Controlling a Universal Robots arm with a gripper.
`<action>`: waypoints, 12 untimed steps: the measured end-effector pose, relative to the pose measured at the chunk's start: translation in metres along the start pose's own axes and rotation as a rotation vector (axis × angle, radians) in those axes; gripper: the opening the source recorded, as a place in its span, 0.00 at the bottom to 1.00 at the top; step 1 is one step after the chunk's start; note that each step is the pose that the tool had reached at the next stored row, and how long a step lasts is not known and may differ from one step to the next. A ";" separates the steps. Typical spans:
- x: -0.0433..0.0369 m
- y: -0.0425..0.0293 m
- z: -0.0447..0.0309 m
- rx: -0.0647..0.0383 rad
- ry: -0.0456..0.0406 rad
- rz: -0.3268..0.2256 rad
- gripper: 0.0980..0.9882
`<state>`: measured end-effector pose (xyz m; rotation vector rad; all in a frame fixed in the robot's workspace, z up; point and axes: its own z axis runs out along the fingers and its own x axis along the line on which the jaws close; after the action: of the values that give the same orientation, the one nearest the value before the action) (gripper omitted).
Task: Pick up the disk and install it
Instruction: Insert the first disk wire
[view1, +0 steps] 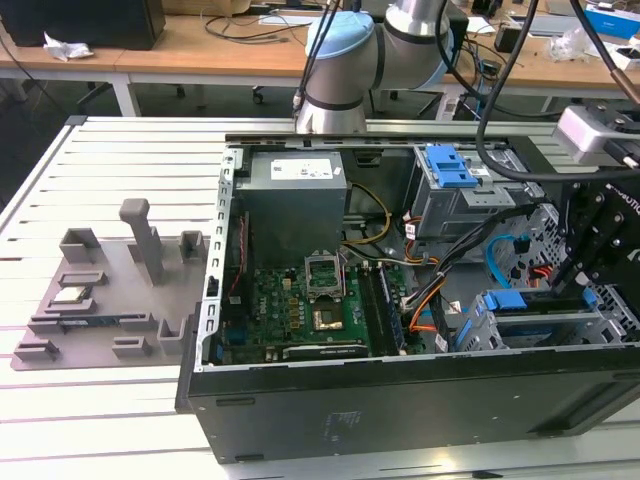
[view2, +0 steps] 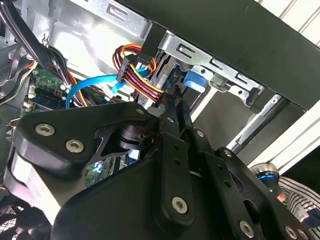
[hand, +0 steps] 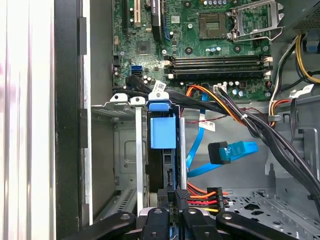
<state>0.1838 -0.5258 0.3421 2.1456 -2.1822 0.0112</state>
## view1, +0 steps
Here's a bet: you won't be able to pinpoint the grey parts rack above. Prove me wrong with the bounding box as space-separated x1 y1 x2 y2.
9 198 209 372

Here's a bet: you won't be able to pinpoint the blue plastic latch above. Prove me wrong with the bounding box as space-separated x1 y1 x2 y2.
424 144 476 190

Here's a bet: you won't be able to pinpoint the yellow black power wires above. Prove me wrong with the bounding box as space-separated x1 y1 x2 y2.
339 182 392 249

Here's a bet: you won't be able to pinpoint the crumpled white paper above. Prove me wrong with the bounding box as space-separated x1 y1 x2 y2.
42 32 95 64

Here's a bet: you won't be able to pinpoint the black sleeved cable bundle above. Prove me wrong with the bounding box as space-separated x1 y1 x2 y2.
429 202 544 351

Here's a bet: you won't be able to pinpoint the thin black camera cable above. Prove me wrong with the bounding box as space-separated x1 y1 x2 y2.
474 0 609 179

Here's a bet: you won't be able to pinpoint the green motherboard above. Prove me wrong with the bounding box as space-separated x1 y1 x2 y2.
219 262 421 362

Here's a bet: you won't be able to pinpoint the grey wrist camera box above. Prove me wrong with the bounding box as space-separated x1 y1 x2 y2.
552 103 640 166

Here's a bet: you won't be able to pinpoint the metal socket cover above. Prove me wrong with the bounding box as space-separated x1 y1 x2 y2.
304 248 347 302

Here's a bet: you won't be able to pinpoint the grey optical drive cage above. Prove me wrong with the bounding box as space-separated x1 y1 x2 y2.
404 143 546 241

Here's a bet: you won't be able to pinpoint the black RAM slot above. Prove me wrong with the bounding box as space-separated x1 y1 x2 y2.
357 267 385 356
368 267 394 355

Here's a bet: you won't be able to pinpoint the white box black insert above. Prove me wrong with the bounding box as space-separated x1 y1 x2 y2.
606 44 640 72

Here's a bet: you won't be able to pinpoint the coloured wire bundle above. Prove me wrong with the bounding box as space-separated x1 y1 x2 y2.
402 239 441 269

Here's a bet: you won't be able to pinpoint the orange flat wire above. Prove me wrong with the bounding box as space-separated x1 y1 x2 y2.
408 285 451 335

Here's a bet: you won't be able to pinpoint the loose RAM stick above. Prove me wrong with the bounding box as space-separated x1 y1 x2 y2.
57 314 124 330

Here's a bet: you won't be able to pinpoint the small black speaker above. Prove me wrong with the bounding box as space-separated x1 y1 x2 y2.
494 24 529 55

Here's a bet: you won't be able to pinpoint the CPU socket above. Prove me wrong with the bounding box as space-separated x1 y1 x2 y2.
312 306 347 334

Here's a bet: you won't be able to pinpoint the grey disk bay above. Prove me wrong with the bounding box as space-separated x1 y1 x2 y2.
449 287 629 354

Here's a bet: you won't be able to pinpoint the large black box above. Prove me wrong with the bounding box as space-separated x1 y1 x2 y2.
0 0 166 51

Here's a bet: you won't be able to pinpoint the black graphics card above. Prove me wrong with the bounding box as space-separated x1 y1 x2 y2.
281 342 369 361

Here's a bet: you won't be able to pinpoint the grey flat device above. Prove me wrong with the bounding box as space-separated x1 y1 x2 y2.
524 13 586 37

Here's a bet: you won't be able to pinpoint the grey power supply unit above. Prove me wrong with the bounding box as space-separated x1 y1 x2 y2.
233 149 354 261

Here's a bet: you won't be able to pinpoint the blue cardboard box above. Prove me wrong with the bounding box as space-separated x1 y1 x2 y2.
582 3 640 39

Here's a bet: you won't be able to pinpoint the blue data wire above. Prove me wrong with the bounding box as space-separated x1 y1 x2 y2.
487 232 532 290

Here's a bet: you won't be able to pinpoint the black open PC case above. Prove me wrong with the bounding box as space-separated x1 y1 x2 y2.
174 130 640 466

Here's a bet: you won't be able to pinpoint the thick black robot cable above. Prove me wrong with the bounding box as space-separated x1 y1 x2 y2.
569 0 640 106

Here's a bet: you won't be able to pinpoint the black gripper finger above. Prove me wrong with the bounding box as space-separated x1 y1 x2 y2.
550 184 584 300
574 199 626 289

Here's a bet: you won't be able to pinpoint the wooden desk white frame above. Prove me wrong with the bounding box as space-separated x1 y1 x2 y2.
107 12 640 119
0 29 141 119

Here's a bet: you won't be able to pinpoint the clear plastic bag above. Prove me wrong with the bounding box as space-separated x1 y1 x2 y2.
547 27 601 64

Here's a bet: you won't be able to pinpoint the orange power wire with plug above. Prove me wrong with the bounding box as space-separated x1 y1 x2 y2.
527 264 555 290

